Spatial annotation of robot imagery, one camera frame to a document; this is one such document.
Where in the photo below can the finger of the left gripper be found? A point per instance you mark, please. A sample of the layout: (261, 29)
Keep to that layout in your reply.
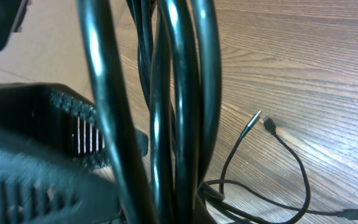
(38, 185)
(56, 116)

